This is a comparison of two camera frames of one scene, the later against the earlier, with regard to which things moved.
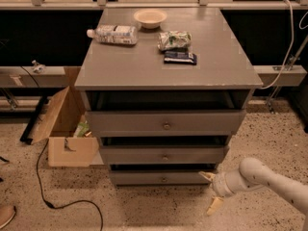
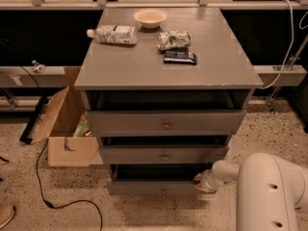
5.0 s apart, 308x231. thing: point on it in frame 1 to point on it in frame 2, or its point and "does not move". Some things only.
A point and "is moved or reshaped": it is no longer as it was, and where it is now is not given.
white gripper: (218, 183) to (209, 180)
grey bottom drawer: (160, 177) is moved or reshaped
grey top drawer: (166, 122) does not move
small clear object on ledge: (38, 67) does not move
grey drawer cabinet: (165, 89) does not move
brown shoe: (7, 214) does not move
